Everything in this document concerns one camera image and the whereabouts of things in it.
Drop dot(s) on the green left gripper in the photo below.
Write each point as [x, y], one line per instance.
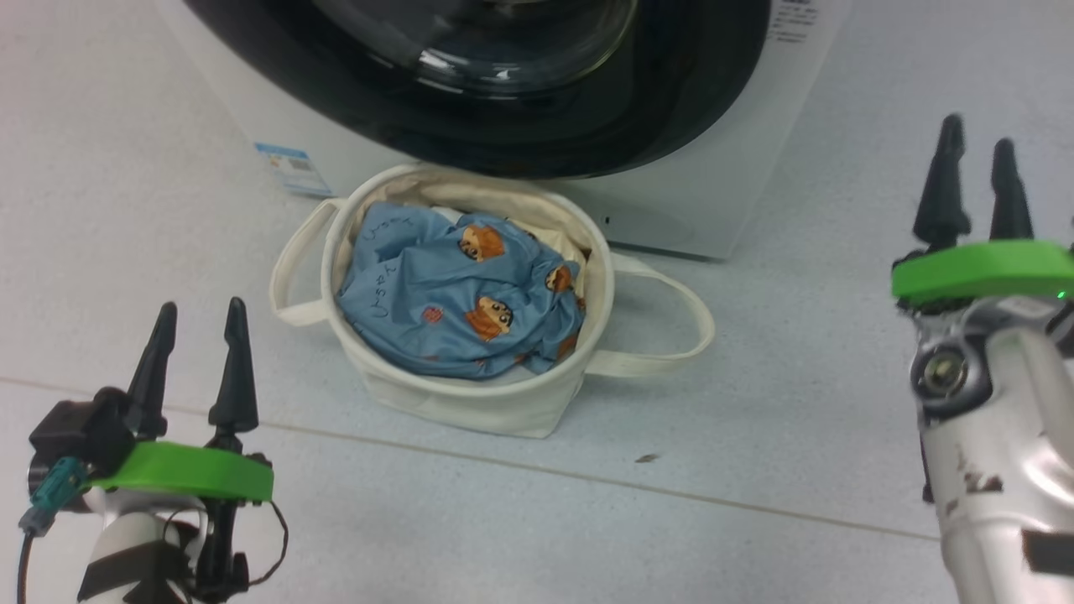
[193, 471]

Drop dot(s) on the blue energy label sticker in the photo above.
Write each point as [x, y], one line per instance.
[294, 169]

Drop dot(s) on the white text label sticker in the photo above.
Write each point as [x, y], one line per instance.
[793, 21]

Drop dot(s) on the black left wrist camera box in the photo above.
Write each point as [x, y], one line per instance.
[80, 428]

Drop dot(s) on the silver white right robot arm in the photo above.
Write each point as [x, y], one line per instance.
[998, 470]

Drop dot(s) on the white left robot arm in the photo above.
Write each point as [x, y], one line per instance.
[126, 537]

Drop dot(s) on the cream canvas laundry basket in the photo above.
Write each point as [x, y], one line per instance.
[470, 404]

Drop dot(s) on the white washing machine body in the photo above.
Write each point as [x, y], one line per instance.
[680, 210]

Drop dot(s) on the blue cartoon print garment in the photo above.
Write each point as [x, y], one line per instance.
[419, 289]

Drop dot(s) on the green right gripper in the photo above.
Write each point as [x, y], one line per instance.
[982, 270]

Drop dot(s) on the black glass washing machine door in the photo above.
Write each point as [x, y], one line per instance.
[680, 101]

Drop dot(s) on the white pillow cloth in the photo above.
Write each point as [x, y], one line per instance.
[450, 216]

